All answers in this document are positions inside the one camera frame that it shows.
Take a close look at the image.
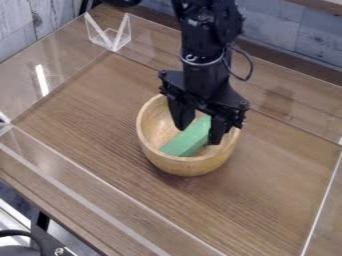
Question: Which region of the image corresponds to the green rectangular stick block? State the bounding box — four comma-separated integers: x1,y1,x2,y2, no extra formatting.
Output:
158,115,211,157

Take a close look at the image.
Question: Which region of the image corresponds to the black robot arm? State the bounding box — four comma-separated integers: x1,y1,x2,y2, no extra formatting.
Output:
158,0,248,145

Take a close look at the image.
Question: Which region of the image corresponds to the clear acrylic corner bracket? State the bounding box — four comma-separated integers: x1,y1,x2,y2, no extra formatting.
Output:
84,13,130,52

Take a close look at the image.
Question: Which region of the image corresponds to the black cable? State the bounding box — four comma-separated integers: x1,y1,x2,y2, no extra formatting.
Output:
0,229,36,248

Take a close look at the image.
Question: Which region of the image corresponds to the black metal table frame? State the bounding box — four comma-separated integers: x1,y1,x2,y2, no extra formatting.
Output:
30,211,77,256

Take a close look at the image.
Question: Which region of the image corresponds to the wooden bowl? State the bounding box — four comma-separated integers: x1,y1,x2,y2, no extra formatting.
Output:
136,94,240,177

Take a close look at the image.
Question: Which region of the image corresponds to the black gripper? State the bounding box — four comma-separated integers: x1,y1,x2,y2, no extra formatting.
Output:
158,66,249,145

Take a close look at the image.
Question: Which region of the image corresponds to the clear acrylic tray wall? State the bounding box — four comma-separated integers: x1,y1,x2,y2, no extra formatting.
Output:
0,117,225,256

